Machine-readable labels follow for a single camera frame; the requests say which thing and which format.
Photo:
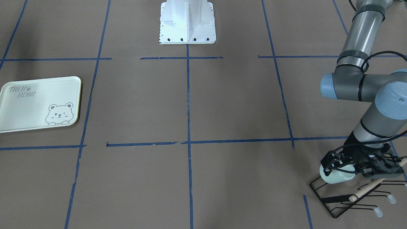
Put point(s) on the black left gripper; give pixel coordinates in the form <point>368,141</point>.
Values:
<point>355,156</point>

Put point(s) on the pale green cup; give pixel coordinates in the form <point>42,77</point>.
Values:
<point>335,176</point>

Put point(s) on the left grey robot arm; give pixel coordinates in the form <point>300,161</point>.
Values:
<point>386,92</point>

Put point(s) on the white bear print tray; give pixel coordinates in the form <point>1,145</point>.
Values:
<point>39,104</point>

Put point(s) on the black wire cup rack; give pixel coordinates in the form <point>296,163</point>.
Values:
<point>337,199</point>

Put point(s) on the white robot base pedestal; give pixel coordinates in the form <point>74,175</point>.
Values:
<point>187,22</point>

